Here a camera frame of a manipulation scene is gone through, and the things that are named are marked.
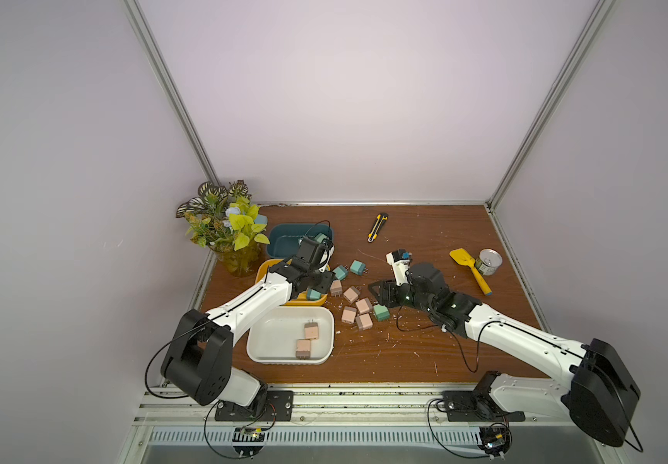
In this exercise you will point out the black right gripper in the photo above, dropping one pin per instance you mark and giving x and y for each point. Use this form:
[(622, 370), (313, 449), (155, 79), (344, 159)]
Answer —
[(388, 292)]

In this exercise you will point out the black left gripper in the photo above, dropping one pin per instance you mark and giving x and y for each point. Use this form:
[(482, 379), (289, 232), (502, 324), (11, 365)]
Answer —
[(327, 278)]

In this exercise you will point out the pink plug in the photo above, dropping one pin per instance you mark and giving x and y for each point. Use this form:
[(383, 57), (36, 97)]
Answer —
[(336, 289), (349, 315), (364, 306), (303, 349), (352, 295), (363, 322), (311, 331)]

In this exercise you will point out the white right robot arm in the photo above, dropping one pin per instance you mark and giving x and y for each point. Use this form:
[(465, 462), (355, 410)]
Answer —
[(587, 382)]

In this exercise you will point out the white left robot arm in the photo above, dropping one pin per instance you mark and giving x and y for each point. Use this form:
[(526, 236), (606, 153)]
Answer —
[(198, 359)]

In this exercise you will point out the yellow storage bin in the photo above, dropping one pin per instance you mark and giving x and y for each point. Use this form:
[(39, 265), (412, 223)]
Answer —
[(300, 300)]

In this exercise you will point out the teal storage bin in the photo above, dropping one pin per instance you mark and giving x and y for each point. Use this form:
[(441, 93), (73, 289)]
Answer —
[(285, 238)]

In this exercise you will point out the white storage bin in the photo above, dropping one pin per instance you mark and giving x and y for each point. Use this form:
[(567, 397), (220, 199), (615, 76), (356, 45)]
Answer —
[(273, 339)]

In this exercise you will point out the yellow toy shovel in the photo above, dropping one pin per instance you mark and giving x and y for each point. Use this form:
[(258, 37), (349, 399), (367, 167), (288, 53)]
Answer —
[(463, 258)]

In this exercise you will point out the silver tin can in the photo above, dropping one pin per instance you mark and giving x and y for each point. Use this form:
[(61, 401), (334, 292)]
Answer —
[(488, 262)]

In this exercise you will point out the yellow black utility knife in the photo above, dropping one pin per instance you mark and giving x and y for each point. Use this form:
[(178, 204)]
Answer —
[(379, 222)]

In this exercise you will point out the potted green plant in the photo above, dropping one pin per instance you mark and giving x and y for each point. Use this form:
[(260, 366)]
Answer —
[(225, 220)]

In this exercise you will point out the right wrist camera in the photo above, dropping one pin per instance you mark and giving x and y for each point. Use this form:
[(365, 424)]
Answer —
[(399, 261)]

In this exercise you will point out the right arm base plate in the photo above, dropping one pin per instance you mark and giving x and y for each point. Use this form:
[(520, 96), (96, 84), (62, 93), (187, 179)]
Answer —
[(474, 406)]

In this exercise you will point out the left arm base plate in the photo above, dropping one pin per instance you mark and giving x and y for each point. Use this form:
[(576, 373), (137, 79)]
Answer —
[(271, 406)]

